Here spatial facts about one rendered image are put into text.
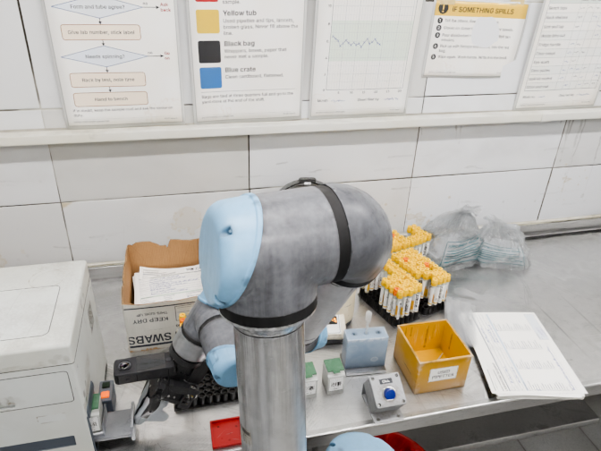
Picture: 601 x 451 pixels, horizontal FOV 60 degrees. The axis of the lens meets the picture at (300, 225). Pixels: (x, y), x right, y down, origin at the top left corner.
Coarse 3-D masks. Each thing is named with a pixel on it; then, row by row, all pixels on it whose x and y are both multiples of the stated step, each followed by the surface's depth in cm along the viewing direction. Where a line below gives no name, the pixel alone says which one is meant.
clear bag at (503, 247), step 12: (492, 216) 172; (480, 228) 175; (492, 228) 169; (504, 228) 169; (516, 228) 168; (492, 240) 167; (504, 240) 167; (516, 240) 167; (480, 252) 169; (492, 252) 167; (504, 252) 166; (516, 252) 166; (528, 252) 168; (480, 264) 169; (492, 264) 168; (504, 264) 168; (516, 264) 168; (528, 264) 168
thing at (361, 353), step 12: (348, 336) 123; (360, 336) 123; (372, 336) 124; (384, 336) 124; (348, 348) 123; (360, 348) 124; (372, 348) 125; (384, 348) 125; (348, 360) 125; (360, 360) 126; (372, 360) 127; (384, 360) 127; (348, 372) 126; (360, 372) 126; (372, 372) 127
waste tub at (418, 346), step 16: (432, 320) 130; (400, 336) 127; (416, 336) 131; (432, 336) 132; (448, 336) 129; (400, 352) 128; (416, 352) 133; (432, 352) 133; (448, 352) 130; (464, 352) 122; (400, 368) 128; (416, 368) 119; (432, 368) 118; (448, 368) 120; (464, 368) 121; (416, 384) 120; (432, 384) 121; (448, 384) 123; (464, 384) 124
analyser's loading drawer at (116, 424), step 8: (104, 408) 106; (104, 416) 104; (112, 416) 108; (120, 416) 108; (128, 416) 108; (104, 424) 104; (112, 424) 106; (120, 424) 107; (128, 424) 107; (104, 432) 104; (112, 432) 105; (120, 432) 105; (128, 432) 105; (96, 440) 103; (104, 440) 104
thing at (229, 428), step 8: (216, 424) 112; (224, 424) 112; (232, 424) 112; (216, 432) 110; (224, 432) 110; (232, 432) 110; (240, 432) 110; (216, 440) 109; (224, 440) 109; (232, 440) 109; (240, 440) 109; (216, 448) 107
